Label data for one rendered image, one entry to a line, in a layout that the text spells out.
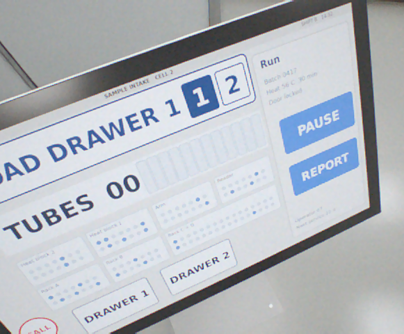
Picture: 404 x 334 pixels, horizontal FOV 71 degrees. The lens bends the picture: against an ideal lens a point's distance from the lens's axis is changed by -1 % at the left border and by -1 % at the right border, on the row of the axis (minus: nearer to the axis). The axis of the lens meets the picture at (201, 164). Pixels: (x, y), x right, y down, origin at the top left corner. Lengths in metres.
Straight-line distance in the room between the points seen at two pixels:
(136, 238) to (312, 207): 0.23
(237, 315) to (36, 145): 1.17
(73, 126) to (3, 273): 0.17
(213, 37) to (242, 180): 0.16
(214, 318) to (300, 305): 0.38
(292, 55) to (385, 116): 1.64
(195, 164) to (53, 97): 0.15
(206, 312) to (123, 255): 1.02
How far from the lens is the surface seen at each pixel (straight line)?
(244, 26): 0.31
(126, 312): 0.40
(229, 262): 0.39
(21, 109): 0.30
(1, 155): 0.31
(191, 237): 0.35
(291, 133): 0.35
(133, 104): 0.29
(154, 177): 0.31
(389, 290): 1.56
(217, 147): 0.31
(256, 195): 0.35
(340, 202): 0.43
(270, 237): 0.39
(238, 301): 1.35
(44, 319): 0.41
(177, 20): 1.11
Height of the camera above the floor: 1.38
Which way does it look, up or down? 63 degrees down
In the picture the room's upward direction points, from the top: 8 degrees counter-clockwise
